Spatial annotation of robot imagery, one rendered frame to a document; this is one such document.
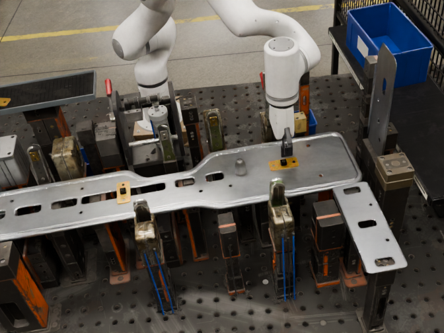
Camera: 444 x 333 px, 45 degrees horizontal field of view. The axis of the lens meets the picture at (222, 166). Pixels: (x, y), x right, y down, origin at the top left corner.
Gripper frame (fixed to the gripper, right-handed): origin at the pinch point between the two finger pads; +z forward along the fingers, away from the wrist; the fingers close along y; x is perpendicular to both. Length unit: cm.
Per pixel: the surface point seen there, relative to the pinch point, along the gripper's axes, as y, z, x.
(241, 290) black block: 21.1, 36.7, -17.9
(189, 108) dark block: -18.2, -3.1, -23.7
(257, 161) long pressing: -2.7, 8.3, -7.0
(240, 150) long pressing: -8.4, 8.4, -10.9
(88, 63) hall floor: -239, 113, -89
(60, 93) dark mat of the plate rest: -31, -7, -62
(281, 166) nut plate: 1.3, 7.9, -0.7
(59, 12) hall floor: -328, 115, -117
